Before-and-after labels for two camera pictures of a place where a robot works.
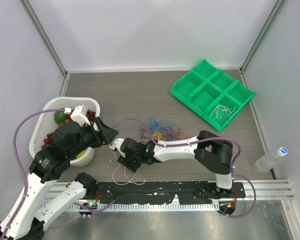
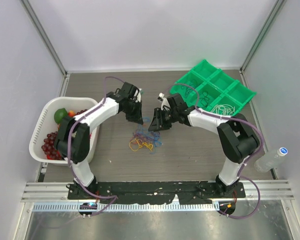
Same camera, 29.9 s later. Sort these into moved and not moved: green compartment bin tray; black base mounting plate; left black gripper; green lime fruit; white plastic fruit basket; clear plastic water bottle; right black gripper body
Moved: right black gripper body; left black gripper
Not moved: green compartment bin tray; green lime fruit; white plastic fruit basket; black base mounting plate; clear plastic water bottle
